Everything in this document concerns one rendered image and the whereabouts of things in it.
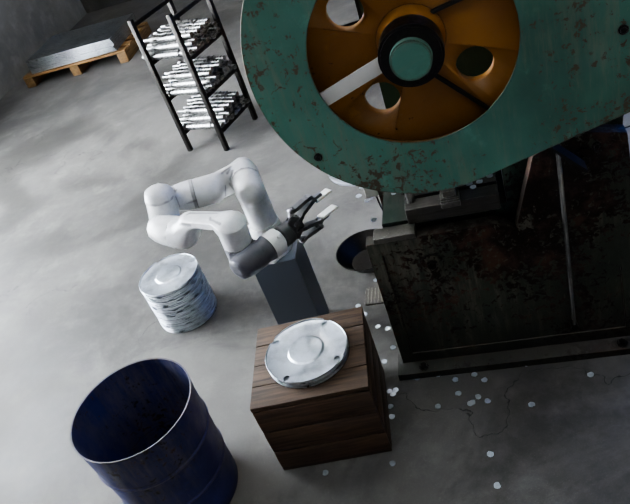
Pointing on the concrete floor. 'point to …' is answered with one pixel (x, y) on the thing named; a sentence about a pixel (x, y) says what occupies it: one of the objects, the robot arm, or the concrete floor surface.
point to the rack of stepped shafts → (194, 71)
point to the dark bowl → (355, 252)
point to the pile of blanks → (185, 305)
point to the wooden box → (325, 402)
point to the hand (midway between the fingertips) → (325, 202)
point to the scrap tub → (154, 437)
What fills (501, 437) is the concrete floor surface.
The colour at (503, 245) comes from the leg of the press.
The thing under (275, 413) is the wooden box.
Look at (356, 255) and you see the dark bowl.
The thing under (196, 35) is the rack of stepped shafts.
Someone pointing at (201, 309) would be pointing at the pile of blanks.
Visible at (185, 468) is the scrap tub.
